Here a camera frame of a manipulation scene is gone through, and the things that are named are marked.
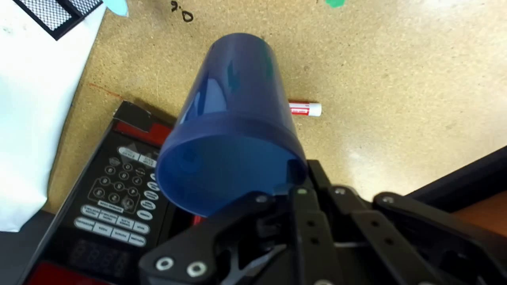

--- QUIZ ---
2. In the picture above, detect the blue plastic cup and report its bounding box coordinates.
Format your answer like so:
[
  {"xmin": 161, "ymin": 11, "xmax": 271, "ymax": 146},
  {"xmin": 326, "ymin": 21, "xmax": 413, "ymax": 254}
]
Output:
[{"xmin": 155, "ymin": 32, "xmax": 309, "ymax": 217}]

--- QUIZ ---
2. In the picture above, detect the black mesh basket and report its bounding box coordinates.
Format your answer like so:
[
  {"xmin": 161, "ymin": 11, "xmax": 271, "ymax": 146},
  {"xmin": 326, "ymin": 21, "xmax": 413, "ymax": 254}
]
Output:
[{"xmin": 12, "ymin": 0, "xmax": 104, "ymax": 41}]

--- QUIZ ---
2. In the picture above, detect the white sheet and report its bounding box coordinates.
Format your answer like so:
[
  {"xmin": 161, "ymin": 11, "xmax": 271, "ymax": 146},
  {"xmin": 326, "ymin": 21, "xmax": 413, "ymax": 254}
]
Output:
[{"xmin": 0, "ymin": 0, "xmax": 107, "ymax": 232}]

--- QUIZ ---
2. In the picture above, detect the light blue paper piece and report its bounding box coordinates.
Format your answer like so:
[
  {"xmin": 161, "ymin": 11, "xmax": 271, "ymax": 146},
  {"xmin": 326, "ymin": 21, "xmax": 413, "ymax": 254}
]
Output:
[{"xmin": 104, "ymin": 0, "xmax": 129, "ymax": 17}]

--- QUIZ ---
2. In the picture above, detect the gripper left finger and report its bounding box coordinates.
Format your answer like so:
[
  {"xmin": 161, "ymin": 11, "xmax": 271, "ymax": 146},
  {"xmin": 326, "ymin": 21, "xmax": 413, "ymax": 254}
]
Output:
[{"xmin": 139, "ymin": 158, "xmax": 342, "ymax": 285}]

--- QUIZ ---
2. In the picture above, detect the red and white glue stick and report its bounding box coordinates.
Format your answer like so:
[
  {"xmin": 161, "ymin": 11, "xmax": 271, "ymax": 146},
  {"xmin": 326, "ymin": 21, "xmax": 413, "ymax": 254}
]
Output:
[{"xmin": 288, "ymin": 102, "xmax": 322, "ymax": 118}]

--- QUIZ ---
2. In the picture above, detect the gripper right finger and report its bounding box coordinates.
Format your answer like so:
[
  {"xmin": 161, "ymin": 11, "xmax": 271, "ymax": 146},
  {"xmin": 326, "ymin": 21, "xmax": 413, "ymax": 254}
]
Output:
[{"xmin": 307, "ymin": 160, "xmax": 507, "ymax": 285}]

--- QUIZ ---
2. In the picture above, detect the red and black microwave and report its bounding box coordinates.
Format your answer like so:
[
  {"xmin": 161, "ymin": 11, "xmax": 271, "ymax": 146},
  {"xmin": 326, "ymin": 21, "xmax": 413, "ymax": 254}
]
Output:
[{"xmin": 16, "ymin": 101, "xmax": 208, "ymax": 285}]

